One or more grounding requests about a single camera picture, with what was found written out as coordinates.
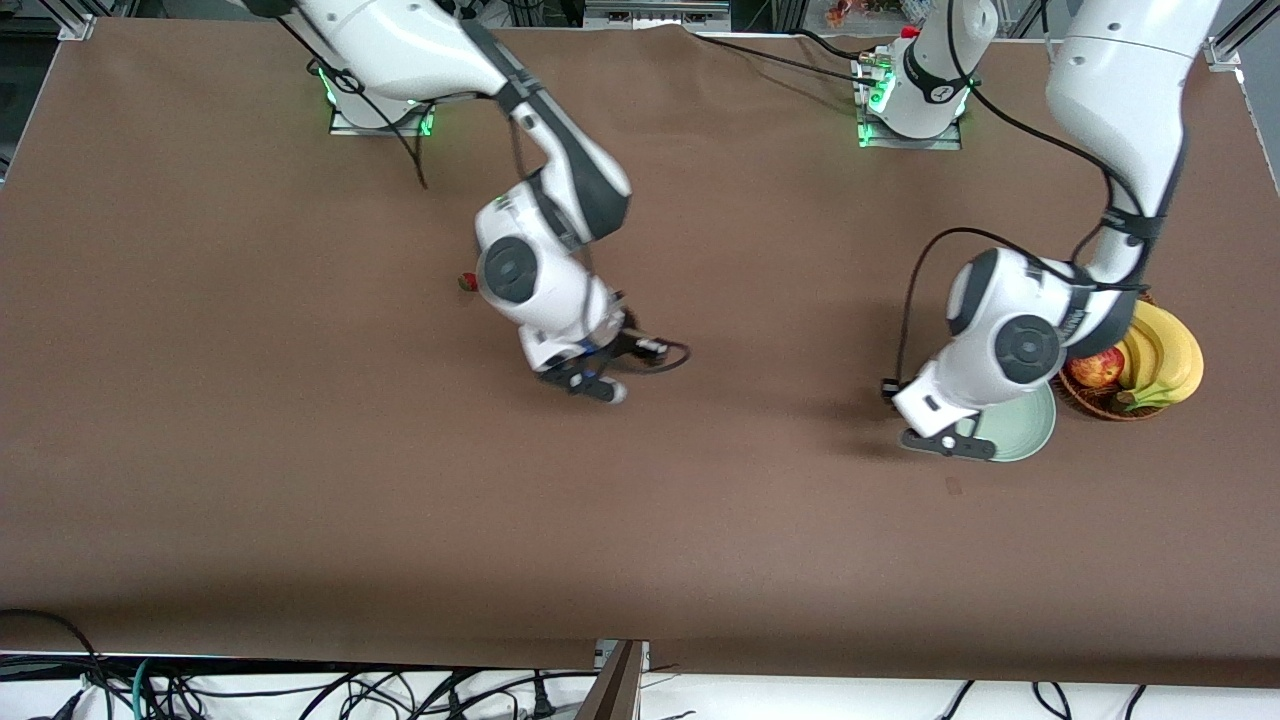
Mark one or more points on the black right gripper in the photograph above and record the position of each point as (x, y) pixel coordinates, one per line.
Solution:
(621, 345)

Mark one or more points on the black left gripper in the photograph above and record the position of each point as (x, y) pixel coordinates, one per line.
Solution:
(889, 393)

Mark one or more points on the red strawberry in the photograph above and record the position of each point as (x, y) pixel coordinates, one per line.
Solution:
(465, 282)

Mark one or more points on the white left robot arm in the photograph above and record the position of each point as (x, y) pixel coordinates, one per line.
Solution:
(1120, 90)

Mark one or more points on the pale green plate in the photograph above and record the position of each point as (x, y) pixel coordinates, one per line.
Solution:
(1025, 435)

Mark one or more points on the brown table cloth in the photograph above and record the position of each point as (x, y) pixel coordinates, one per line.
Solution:
(640, 500)

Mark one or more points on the brown wicker basket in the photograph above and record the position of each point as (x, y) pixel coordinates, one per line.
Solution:
(1095, 400)

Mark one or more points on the red apple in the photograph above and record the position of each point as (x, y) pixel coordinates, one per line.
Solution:
(1100, 370)

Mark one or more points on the yellow banana bunch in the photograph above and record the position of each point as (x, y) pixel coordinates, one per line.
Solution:
(1170, 350)

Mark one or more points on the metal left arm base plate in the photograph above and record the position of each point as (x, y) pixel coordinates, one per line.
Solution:
(910, 143)

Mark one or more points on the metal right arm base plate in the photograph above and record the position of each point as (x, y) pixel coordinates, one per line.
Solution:
(380, 129)

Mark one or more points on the aluminium frame profile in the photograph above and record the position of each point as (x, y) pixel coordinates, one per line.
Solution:
(75, 25)
(1235, 30)

